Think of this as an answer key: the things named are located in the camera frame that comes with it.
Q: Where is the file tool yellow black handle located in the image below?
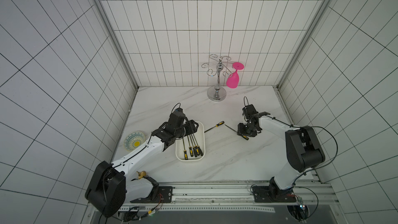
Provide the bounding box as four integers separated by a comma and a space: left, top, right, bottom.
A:
186, 135, 194, 157

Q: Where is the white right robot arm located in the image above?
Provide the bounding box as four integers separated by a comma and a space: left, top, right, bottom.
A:
237, 104, 325, 202

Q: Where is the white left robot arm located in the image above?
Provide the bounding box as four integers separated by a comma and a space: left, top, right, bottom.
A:
85, 108, 200, 218

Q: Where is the white plastic storage box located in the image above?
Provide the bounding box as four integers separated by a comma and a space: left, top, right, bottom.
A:
175, 120, 206, 162

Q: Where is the patterned round plate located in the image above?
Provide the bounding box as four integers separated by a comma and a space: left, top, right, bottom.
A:
123, 131, 146, 151

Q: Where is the pink plastic wine glass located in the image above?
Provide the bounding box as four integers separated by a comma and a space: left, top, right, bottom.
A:
226, 62, 244, 89

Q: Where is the chrome glass hanger stand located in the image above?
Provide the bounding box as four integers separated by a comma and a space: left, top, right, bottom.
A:
201, 54, 232, 102

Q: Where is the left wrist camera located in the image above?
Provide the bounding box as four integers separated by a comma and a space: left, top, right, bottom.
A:
173, 107, 184, 116

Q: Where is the aluminium mounting rail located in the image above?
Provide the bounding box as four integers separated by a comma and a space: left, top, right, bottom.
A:
99, 181, 339, 217

